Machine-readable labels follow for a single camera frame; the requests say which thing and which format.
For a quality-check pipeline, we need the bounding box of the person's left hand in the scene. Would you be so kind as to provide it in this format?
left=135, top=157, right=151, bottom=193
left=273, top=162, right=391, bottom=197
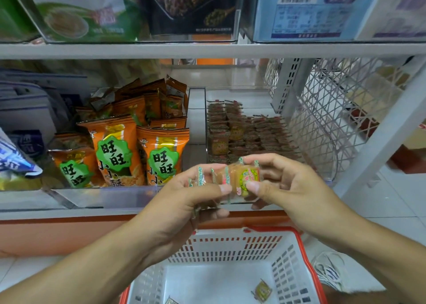
left=130, top=164, right=234, bottom=265

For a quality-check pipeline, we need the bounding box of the person's right hand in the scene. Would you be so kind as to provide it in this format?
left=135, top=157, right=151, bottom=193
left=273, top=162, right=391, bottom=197
left=243, top=153, right=360, bottom=248

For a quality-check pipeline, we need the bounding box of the bundle of snack packets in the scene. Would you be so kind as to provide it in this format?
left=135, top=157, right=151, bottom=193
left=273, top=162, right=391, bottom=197
left=188, top=157, right=262, bottom=205

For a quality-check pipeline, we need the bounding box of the white basket with red rim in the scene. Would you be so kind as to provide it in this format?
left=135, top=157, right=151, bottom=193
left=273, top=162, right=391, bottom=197
left=120, top=226, right=328, bottom=304

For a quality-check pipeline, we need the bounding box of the row of small snack packets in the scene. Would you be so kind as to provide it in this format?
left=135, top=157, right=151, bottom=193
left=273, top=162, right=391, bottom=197
left=208, top=101, right=307, bottom=165

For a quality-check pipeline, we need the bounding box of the pile of small snack packets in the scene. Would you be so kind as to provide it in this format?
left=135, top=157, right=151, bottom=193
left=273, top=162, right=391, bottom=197
left=164, top=279, right=274, bottom=304

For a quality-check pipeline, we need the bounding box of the white metal shelf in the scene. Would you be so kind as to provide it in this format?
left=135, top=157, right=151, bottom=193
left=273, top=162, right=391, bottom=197
left=0, top=0, right=426, bottom=220

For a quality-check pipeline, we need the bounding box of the person's left forearm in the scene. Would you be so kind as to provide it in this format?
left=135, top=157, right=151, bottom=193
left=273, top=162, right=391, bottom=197
left=0, top=227, right=154, bottom=304

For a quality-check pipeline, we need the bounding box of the clear plastic shelf front guard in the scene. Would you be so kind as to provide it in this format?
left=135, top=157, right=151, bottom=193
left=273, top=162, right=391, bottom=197
left=0, top=186, right=164, bottom=211

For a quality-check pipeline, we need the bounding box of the person's right shoe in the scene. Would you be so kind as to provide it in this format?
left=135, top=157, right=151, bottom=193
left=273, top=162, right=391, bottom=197
left=313, top=250, right=347, bottom=293

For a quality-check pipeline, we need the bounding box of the orange shelf base panel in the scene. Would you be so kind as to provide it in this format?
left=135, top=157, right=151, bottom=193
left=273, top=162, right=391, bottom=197
left=0, top=210, right=294, bottom=258

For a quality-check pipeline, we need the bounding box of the group of orange snack bags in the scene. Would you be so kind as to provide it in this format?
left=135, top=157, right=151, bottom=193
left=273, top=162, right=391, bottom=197
left=50, top=76, right=190, bottom=188

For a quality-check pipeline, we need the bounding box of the white perforated side panel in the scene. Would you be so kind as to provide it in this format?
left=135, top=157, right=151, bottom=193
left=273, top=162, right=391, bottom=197
left=265, top=57, right=426, bottom=182

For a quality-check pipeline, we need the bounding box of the blue white snack bag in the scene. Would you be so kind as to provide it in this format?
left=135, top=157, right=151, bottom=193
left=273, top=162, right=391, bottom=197
left=0, top=129, right=43, bottom=178

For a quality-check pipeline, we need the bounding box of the blue product box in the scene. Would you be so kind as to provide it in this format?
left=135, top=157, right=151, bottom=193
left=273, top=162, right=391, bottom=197
left=246, top=0, right=380, bottom=43

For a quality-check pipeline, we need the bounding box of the black product box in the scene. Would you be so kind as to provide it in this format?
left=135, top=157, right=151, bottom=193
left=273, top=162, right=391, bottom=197
left=140, top=0, right=244, bottom=42

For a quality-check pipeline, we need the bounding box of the green white product box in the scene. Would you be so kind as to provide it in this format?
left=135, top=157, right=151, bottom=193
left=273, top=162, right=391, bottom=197
left=10, top=0, right=144, bottom=43

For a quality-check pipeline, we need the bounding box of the dark green product bag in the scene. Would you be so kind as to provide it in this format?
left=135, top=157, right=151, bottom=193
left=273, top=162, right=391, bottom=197
left=0, top=0, right=37, bottom=42

